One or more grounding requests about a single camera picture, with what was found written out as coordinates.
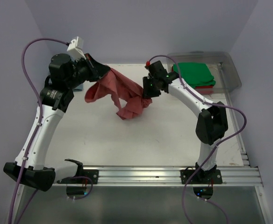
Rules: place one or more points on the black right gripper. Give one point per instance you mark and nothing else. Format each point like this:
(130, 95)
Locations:
(149, 86)

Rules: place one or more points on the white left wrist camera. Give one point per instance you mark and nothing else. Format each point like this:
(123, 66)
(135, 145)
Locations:
(75, 48)

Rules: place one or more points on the red folded t shirt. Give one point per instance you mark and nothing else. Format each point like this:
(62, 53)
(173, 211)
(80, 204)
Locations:
(205, 90)

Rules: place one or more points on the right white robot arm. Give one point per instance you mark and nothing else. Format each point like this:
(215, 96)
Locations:
(211, 123)

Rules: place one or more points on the aluminium mounting rail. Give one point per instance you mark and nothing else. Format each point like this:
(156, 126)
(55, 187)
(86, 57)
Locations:
(171, 176)

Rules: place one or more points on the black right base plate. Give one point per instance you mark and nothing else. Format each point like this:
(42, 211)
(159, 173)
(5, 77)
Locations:
(202, 177)

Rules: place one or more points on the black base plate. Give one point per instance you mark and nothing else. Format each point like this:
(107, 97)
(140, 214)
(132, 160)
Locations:
(202, 177)
(92, 174)

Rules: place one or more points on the clear plastic bin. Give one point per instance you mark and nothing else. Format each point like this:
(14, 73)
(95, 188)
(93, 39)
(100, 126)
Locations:
(220, 65)

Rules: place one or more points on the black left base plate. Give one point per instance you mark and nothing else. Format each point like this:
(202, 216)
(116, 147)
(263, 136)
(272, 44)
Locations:
(92, 174)

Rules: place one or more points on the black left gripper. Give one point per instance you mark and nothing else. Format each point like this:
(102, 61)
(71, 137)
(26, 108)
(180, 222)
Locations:
(92, 69)

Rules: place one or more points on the green folded t shirt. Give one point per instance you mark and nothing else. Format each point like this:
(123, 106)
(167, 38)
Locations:
(197, 75)

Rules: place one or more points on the blue folded t shirt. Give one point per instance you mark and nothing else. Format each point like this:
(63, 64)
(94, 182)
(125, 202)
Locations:
(78, 88)

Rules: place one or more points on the salmon pink t shirt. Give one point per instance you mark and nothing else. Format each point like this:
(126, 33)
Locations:
(126, 94)

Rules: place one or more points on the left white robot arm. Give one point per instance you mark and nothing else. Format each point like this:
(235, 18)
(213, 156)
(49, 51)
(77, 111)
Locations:
(64, 76)

